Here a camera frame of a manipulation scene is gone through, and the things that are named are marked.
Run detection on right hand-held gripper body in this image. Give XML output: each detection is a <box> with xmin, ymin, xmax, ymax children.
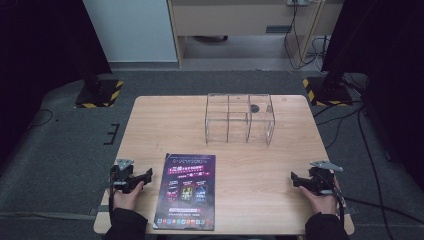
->
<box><xmin>308</xmin><ymin>160</ymin><xmax>344</xmax><ymax>197</ymax></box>

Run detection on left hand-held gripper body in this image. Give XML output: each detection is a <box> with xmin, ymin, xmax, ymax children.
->
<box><xmin>109</xmin><ymin>158</ymin><xmax>145</xmax><ymax>195</ymax></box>

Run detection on dark purple magazine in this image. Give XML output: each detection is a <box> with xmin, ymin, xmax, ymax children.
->
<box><xmin>152</xmin><ymin>152</ymin><xmax>217</xmax><ymax>232</ymax></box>

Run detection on clear acrylic divided organizer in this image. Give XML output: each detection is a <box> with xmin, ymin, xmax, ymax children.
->
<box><xmin>204</xmin><ymin>92</ymin><xmax>277</xmax><ymax>147</ymax></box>

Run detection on person's left hand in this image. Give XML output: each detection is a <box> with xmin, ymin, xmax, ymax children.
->
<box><xmin>111</xmin><ymin>180</ymin><xmax>146</xmax><ymax>212</ymax></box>

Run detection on person's right hand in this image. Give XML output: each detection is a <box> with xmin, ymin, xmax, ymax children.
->
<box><xmin>298</xmin><ymin>178</ymin><xmax>340</xmax><ymax>216</ymax></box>

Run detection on black floor tape mark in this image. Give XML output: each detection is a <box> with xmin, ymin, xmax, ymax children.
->
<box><xmin>103</xmin><ymin>123</ymin><xmax>121</xmax><ymax>146</ymax></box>

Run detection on black yellow striped stand base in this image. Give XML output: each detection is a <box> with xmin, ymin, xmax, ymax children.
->
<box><xmin>302</xmin><ymin>76</ymin><xmax>354</xmax><ymax>107</ymax></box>
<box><xmin>74</xmin><ymin>79</ymin><xmax>125</xmax><ymax>109</ymax></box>

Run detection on white panel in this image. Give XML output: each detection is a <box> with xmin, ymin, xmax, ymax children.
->
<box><xmin>82</xmin><ymin>0</ymin><xmax>179</xmax><ymax>64</ymax></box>

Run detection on black curtain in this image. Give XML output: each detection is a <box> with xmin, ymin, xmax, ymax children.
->
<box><xmin>0</xmin><ymin>0</ymin><xmax>113</xmax><ymax>168</ymax></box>
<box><xmin>321</xmin><ymin>0</ymin><xmax>424</xmax><ymax>183</ymax></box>

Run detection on light wooden desk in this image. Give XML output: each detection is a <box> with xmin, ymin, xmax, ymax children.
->
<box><xmin>167</xmin><ymin>0</ymin><xmax>345</xmax><ymax>70</ymax></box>

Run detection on right hand-held gripper cable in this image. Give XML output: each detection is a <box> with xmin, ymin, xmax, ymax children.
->
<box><xmin>328</xmin><ymin>185</ymin><xmax>346</xmax><ymax>228</ymax></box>

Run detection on hand-held gripper cable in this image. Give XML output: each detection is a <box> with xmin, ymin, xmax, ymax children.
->
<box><xmin>107</xmin><ymin>165</ymin><xmax>118</xmax><ymax>225</ymax></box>
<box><xmin>328</xmin><ymin>185</ymin><xmax>346</xmax><ymax>228</ymax></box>

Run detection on left hand-held gripper cable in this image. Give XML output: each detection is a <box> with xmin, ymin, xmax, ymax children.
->
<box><xmin>107</xmin><ymin>165</ymin><xmax>118</xmax><ymax>225</ymax></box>

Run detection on long black floor cable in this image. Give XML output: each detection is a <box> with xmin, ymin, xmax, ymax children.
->
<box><xmin>357</xmin><ymin>108</ymin><xmax>395</xmax><ymax>240</ymax></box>

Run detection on thick black floor cable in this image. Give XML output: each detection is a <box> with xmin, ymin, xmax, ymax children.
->
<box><xmin>343</xmin><ymin>197</ymin><xmax>424</xmax><ymax>226</ymax></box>

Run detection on thin black floor cable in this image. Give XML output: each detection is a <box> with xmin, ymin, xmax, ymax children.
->
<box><xmin>27</xmin><ymin>108</ymin><xmax>55</xmax><ymax>130</ymax></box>

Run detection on black hanging cables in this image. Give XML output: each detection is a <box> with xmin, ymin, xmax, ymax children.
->
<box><xmin>283</xmin><ymin>0</ymin><xmax>331</xmax><ymax>72</ymax></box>

